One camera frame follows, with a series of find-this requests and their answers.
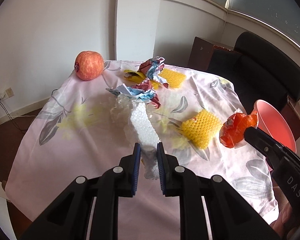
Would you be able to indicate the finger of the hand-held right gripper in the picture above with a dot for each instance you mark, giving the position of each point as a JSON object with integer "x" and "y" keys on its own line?
{"x": 257, "y": 140}

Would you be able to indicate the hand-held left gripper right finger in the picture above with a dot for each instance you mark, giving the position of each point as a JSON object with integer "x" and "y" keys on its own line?
{"x": 161, "y": 170}

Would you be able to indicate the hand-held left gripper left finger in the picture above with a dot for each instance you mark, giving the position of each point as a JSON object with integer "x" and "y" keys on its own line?
{"x": 137, "y": 170}

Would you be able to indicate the pink plastic bucket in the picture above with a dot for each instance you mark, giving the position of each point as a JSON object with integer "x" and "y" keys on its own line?
{"x": 272, "y": 122}

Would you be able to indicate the orange plastic wrapper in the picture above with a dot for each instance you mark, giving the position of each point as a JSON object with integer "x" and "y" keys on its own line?
{"x": 233, "y": 130}

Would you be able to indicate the white foam net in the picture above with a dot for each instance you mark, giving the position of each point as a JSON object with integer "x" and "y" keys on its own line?
{"x": 141, "y": 127}

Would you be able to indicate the yellow foam net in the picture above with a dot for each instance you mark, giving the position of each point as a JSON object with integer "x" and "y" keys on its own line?
{"x": 201, "y": 128}
{"x": 173, "y": 77}

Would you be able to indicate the clear plastic wrap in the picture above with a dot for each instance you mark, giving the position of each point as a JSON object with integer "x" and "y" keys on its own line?
{"x": 121, "y": 107}

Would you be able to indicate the blue-white wrapper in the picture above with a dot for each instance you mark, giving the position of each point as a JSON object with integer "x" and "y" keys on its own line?
{"x": 140, "y": 93}

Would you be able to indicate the yellow plastic wrapper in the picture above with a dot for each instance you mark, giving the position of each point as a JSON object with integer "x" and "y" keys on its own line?
{"x": 133, "y": 76}

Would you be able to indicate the red-brown wrapper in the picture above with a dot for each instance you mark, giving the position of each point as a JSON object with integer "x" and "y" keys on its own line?
{"x": 150, "y": 67}

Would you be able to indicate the person's right hand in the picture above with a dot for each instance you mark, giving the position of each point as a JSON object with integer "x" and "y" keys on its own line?
{"x": 283, "y": 215}

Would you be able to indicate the black leather armchair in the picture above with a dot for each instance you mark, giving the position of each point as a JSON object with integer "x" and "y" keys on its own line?
{"x": 260, "y": 75}

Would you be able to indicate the pink floral tablecloth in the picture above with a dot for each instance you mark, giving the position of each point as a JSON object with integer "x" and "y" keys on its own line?
{"x": 77, "y": 135}

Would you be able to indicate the red apple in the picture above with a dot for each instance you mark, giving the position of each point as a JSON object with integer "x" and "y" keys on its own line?
{"x": 88, "y": 65}

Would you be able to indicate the white wall socket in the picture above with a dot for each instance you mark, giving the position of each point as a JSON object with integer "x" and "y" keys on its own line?
{"x": 8, "y": 92}

